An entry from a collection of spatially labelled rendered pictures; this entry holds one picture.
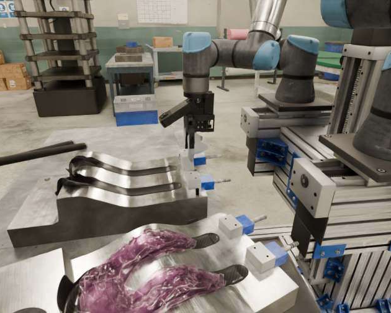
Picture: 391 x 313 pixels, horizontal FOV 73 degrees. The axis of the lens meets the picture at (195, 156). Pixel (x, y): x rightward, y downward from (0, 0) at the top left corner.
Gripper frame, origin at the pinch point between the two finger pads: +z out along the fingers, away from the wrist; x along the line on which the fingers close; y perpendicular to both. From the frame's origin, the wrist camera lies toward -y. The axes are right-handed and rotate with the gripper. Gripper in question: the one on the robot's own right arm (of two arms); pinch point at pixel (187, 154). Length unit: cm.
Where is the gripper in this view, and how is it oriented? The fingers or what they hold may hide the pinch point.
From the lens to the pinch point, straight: 85.0
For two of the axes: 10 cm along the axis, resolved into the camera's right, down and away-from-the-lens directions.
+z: -0.2, 9.0, 4.4
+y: 9.8, -0.7, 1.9
